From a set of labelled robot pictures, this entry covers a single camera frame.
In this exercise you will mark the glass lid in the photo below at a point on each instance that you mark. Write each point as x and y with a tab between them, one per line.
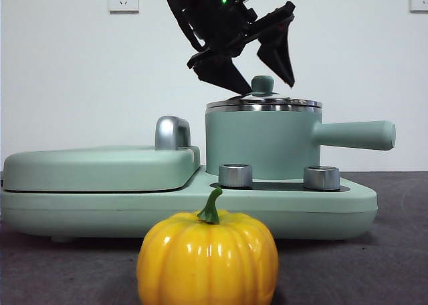
262	84

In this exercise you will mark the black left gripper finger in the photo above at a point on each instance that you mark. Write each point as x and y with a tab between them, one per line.
220	71
279	51

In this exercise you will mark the mint green breakfast machine base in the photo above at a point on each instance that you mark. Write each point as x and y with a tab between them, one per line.
83	214

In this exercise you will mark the silver control knob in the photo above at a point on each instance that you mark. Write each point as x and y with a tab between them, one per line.
321	178
235	176

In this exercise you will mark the yellow plastic pumpkin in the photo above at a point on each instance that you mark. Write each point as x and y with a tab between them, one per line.
207	261

